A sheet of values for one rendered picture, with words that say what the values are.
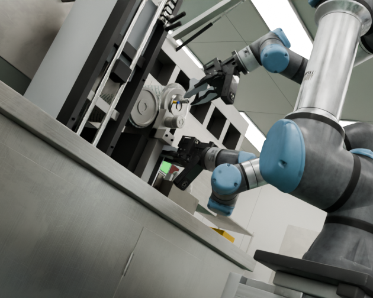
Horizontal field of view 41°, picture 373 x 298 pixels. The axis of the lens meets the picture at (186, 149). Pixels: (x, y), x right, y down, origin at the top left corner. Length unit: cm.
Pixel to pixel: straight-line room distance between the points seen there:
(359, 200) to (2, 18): 116
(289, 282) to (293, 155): 22
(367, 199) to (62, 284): 62
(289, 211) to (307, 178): 565
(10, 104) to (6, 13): 75
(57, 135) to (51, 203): 14
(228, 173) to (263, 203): 544
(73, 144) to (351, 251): 54
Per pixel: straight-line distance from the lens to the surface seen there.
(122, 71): 129
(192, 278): 142
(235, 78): 157
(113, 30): 128
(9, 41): 164
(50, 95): 146
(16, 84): 166
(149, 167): 152
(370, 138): 139
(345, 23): 106
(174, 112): 162
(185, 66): 219
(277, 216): 656
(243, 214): 679
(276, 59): 144
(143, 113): 154
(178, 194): 165
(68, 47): 154
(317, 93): 95
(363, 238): 90
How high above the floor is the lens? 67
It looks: 17 degrees up
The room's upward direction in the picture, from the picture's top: 23 degrees clockwise
